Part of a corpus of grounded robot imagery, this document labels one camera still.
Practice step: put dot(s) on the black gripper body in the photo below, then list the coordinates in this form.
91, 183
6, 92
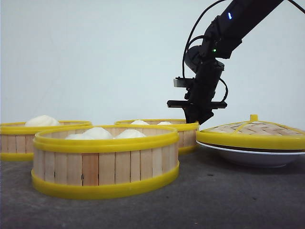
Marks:
197, 104

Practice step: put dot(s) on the bamboo steamer basket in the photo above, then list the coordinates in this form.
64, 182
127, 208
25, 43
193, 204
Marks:
100, 169
186, 131
16, 139

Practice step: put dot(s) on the woven bamboo steamer lid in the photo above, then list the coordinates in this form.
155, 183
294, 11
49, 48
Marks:
254, 134

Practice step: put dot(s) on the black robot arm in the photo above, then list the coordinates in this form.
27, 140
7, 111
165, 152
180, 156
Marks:
224, 34

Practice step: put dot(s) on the white steamed bun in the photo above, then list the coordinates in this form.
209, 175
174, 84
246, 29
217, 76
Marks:
165, 123
130, 133
42, 120
139, 122
95, 133

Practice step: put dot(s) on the white plate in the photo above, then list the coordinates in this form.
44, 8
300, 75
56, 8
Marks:
250, 158

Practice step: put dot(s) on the bamboo steamer basket front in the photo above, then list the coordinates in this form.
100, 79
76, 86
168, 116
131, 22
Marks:
100, 169

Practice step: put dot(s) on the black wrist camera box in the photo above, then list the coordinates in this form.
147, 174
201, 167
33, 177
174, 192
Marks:
183, 82

